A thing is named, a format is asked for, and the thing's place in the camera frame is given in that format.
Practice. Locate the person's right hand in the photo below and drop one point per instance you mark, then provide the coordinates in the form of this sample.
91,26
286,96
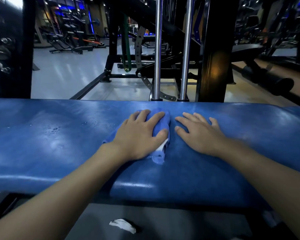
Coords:
205,137

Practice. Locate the person's left hand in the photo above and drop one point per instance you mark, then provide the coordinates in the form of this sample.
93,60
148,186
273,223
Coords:
137,139

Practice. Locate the blue microfibre cloth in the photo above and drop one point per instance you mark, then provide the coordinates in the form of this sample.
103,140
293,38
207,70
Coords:
162,122

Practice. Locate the blue bench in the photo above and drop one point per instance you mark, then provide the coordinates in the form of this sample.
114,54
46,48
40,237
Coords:
52,142

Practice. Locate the person's left forearm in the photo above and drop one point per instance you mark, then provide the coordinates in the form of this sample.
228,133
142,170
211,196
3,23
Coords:
52,199

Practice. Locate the person's right forearm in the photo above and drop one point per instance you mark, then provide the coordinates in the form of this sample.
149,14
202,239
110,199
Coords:
272,179

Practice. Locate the black workout bench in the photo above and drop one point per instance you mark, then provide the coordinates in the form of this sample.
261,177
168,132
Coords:
245,51

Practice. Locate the black incline bench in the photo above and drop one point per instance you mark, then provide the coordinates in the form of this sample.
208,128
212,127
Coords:
62,46

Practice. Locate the black machine upright column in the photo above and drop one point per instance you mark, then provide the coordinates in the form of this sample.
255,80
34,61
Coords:
215,59

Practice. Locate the white crumpled paper scrap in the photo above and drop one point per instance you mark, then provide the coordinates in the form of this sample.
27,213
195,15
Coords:
122,224

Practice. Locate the black roller pad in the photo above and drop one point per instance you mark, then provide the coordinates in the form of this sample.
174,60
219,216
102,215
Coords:
275,86

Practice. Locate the chrome guide rod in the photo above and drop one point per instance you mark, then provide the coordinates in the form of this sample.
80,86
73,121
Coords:
187,47
158,47

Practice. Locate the grey perforated adjustment plate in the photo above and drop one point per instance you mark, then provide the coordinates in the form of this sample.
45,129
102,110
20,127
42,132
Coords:
138,47

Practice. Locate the green resistance band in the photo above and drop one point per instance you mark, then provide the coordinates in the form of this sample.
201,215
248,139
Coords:
126,47

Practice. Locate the black gym machine frame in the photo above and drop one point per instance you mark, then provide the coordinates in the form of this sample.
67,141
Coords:
113,47
15,72

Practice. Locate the black framed wall mirror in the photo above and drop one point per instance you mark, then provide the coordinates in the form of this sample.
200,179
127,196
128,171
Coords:
277,22

